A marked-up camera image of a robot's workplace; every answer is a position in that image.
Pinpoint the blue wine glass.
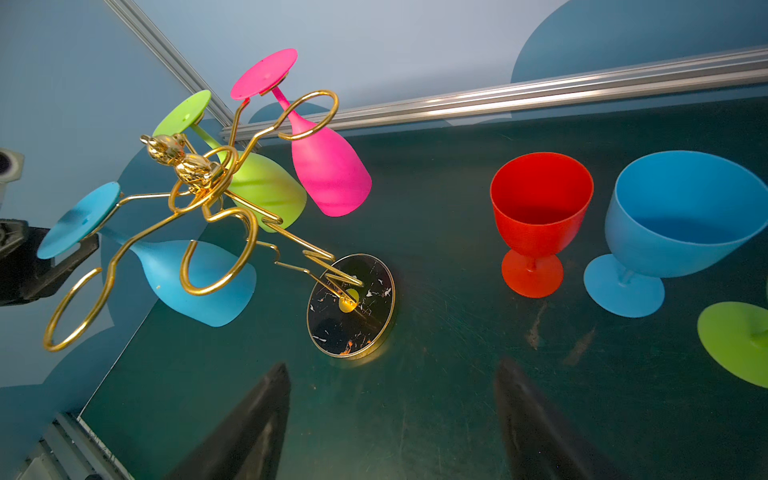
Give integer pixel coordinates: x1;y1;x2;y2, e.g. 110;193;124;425
583;150;767;318
37;182;257;327

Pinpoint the gold wire glass rack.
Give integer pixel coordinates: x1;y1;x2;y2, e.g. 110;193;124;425
43;89;397;361

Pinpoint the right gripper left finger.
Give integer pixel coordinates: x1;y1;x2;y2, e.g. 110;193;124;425
166;363;291;479

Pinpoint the green wine glass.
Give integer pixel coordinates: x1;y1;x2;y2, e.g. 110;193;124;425
153;90;307;228
697;302;767;388

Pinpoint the red wine glass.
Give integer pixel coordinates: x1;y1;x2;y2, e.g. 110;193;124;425
490;152;595;299

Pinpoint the left aluminium frame post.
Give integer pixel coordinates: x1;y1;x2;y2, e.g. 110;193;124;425
104;0;234;127

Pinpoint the aluminium front rail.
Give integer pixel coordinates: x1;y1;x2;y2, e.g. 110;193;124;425
15;413;133;480

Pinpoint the pink wine glass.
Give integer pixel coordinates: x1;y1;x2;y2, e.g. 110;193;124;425
231;48;372;217

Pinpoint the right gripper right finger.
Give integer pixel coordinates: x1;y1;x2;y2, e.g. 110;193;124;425
494;358;628;479

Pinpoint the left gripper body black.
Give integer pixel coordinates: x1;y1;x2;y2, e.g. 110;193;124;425
1;219;99;306

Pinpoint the back aluminium frame bar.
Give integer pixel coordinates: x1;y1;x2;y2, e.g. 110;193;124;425
221;46;768;144

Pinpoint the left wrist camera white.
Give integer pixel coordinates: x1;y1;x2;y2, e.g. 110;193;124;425
0;148;25;203

